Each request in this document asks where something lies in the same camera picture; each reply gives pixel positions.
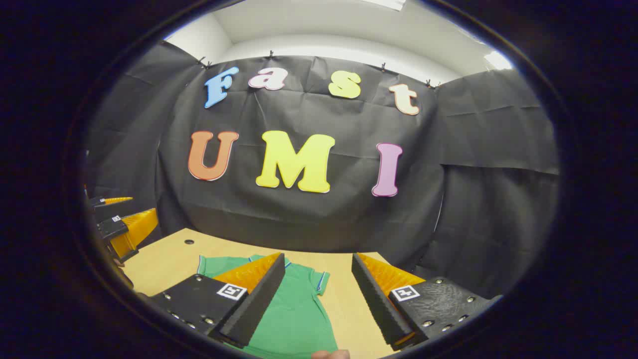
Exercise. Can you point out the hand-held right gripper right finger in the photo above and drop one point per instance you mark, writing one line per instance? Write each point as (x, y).
(379, 304)

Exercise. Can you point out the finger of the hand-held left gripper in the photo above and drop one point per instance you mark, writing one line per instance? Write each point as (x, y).
(114, 201)
(132, 229)

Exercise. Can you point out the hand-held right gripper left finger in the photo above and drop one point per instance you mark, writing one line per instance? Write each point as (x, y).
(259, 304)

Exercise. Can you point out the green T-shirt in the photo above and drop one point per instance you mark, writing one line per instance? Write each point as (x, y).
(299, 319)

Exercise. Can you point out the white ceiling light panel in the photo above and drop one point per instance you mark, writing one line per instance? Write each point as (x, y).
(498, 60)
(386, 3)

